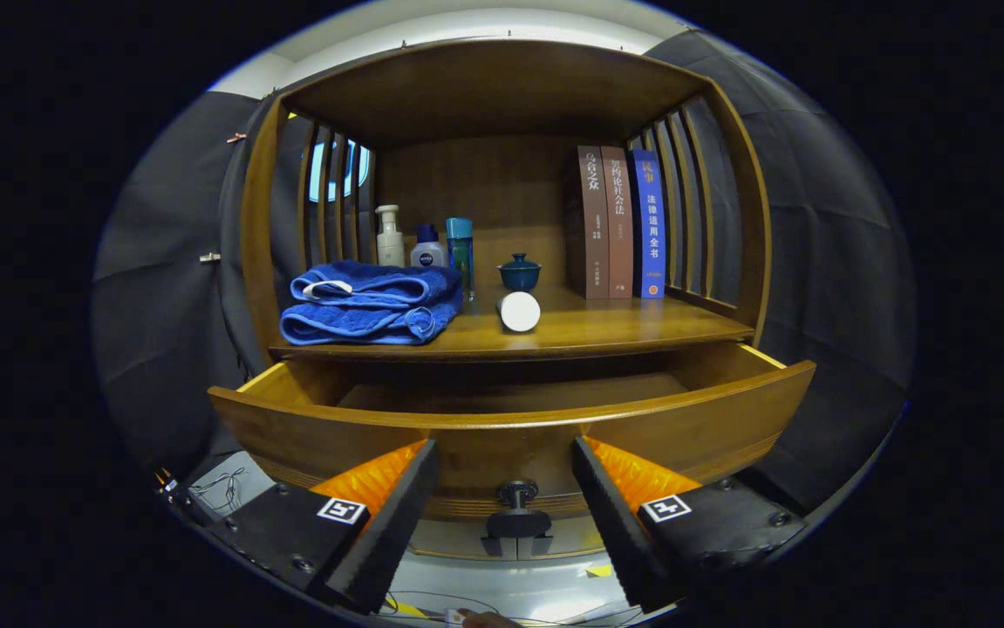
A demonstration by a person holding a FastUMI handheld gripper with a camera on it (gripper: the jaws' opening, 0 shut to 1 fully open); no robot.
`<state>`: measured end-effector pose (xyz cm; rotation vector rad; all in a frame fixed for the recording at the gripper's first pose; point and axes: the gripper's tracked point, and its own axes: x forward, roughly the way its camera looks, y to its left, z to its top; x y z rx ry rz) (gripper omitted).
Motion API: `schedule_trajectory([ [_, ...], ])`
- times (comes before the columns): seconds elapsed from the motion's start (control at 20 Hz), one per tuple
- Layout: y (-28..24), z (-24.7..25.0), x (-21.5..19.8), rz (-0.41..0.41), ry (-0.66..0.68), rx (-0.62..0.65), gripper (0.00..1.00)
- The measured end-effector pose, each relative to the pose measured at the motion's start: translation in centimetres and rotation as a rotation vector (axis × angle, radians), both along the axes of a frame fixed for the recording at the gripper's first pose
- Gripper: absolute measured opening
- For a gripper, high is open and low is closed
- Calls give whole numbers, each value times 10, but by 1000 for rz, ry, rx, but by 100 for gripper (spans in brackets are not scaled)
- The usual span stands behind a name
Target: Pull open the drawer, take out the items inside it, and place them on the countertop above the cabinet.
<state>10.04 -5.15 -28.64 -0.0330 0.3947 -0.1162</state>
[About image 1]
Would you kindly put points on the white tube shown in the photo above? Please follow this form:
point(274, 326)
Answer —
point(520, 311)

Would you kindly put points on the wooden countertop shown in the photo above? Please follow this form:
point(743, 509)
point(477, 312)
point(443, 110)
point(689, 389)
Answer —
point(606, 323)

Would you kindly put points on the white bottle blue cap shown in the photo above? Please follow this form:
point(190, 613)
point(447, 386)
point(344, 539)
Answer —
point(427, 253)

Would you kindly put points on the blue folded towel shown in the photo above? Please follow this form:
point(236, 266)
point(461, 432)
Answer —
point(362, 305)

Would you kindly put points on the wooden drawer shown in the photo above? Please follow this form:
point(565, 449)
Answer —
point(502, 445)

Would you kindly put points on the wooden cabinet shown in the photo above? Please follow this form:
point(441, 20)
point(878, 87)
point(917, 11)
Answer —
point(484, 87)

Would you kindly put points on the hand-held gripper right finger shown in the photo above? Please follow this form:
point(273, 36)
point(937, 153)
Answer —
point(619, 523)

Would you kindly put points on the reddish brown book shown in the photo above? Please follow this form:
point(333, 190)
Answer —
point(618, 227)

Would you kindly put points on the blue lidded teacup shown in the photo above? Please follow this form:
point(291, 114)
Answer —
point(520, 275)

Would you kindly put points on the white pump bottle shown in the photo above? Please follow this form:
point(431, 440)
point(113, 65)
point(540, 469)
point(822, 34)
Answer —
point(390, 244)

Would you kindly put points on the dark brown book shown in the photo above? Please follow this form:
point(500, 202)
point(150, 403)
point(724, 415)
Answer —
point(593, 227)

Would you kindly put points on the teal bottle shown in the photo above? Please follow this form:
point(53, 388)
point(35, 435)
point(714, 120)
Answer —
point(461, 257)

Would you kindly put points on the black backdrop cloth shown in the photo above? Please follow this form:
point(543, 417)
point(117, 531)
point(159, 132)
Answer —
point(833, 262)

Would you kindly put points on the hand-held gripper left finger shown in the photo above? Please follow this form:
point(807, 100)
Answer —
point(392, 532)

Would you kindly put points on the yellow tape piece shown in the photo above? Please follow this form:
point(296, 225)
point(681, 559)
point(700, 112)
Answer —
point(598, 570)

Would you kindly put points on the blue book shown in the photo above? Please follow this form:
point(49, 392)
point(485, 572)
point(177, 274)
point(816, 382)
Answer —
point(648, 227)

